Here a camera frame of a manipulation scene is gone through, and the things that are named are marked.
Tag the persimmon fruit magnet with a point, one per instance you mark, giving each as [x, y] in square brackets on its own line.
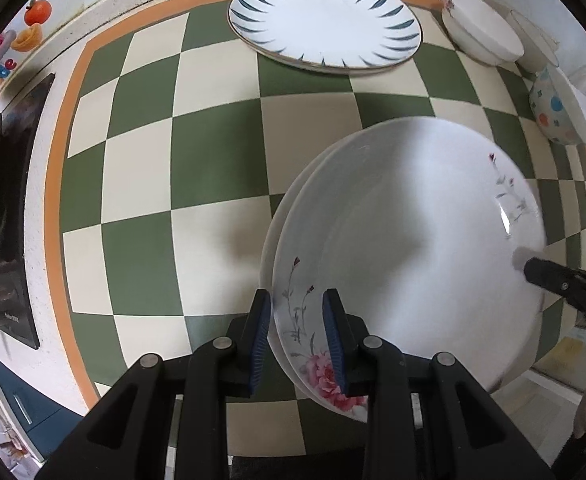
[38, 11]

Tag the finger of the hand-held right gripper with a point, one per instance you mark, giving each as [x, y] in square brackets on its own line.
[573, 282]

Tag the polka dot bowl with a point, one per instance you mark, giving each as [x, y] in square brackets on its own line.
[553, 110]

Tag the white bowl with floral print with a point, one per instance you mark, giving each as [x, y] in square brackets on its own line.
[483, 30]

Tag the orange slice magnet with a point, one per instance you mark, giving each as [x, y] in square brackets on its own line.
[25, 39]

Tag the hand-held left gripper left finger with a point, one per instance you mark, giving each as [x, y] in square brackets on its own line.
[260, 340]

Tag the blue cabinet door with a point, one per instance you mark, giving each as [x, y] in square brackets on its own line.
[23, 400]

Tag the white bowl with dark rim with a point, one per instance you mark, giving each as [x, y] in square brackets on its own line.
[533, 45]

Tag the green cream checkered mat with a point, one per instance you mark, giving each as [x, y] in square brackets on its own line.
[213, 160]

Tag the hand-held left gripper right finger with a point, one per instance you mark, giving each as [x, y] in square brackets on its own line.
[334, 340]

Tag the white plate blue leaf pattern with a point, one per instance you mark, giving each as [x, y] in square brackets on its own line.
[323, 20]

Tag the black cooktop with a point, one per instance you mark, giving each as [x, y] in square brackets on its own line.
[8, 210]

